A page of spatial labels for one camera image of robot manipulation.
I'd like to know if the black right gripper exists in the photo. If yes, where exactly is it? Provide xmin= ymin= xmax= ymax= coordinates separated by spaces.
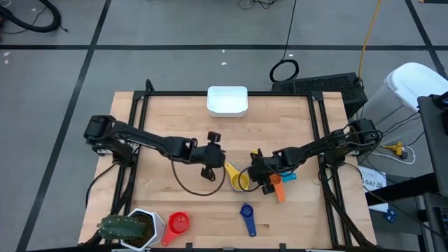
xmin=248 ymin=150 xmax=283 ymax=196

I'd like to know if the orange measuring cup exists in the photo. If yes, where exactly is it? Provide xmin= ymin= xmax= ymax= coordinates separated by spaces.
xmin=268 ymin=173 xmax=287 ymax=204

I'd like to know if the black right camera cable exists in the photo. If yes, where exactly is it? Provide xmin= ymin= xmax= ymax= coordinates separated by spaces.
xmin=237 ymin=164 xmax=267 ymax=193

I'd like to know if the black cable bundle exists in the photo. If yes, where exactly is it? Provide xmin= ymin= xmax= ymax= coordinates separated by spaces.
xmin=239 ymin=0 xmax=281 ymax=11

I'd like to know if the black cable with coil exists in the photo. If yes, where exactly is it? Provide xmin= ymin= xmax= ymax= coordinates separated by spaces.
xmin=268 ymin=0 xmax=300 ymax=84

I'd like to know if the yellow measuring cup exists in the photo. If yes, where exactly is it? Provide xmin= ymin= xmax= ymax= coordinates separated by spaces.
xmin=223 ymin=161 xmax=251 ymax=192

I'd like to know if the white paper sign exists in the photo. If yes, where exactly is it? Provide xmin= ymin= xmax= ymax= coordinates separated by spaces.
xmin=358 ymin=166 xmax=388 ymax=193

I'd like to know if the black left base cable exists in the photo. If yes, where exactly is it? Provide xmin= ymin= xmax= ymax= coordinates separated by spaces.
xmin=85 ymin=162 xmax=118 ymax=211

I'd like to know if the white hexagonal plant pot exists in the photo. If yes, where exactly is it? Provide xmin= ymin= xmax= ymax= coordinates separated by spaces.
xmin=120 ymin=208 xmax=166 ymax=252

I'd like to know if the black furniture base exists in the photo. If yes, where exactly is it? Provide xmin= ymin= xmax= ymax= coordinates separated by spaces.
xmin=365 ymin=173 xmax=448 ymax=252

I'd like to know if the green cactus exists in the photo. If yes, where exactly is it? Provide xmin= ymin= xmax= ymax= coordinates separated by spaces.
xmin=97 ymin=214 xmax=148 ymax=242

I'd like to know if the black camera cable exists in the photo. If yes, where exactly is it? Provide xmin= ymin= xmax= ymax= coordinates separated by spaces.
xmin=170 ymin=153 xmax=228 ymax=197
xmin=237 ymin=164 xmax=267 ymax=193

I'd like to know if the white plastic basket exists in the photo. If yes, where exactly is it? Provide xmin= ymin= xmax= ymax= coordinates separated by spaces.
xmin=206 ymin=85 xmax=249 ymax=118

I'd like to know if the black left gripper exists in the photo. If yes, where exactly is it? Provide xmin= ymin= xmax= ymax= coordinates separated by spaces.
xmin=190 ymin=131 xmax=228 ymax=183

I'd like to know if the small navy measuring cup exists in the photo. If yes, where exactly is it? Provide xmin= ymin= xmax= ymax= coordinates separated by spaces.
xmin=239 ymin=202 xmax=257 ymax=237

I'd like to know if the thick yellow cable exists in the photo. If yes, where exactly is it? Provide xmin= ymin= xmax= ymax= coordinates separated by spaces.
xmin=357 ymin=0 xmax=383 ymax=81

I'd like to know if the black metal table frame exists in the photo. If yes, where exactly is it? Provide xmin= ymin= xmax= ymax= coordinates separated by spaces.
xmin=82 ymin=78 xmax=377 ymax=251

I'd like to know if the black left camera cable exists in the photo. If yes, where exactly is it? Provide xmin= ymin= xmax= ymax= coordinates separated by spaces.
xmin=170 ymin=153 xmax=228 ymax=197

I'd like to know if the red measuring cup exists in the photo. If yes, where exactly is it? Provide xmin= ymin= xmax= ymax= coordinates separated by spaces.
xmin=160 ymin=211 xmax=191 ymax=248

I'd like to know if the small blue floor item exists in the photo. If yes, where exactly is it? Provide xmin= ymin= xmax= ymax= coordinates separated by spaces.
xmin=383 ymin=208 xmax=398 ymax=224

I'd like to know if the white lidded trash bin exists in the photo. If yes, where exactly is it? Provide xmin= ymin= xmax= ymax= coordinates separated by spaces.
xmin=353 ymin=62 xmax=448 ymax=146

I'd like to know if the thick black hose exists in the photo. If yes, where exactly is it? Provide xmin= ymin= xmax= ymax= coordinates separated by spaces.
xmin=0 ymin=0 xmax=63 ymax=34

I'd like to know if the yellow cable connector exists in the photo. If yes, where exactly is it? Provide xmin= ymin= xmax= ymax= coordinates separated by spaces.
xmin=383 ymin=141 xmax=406 ymax=158

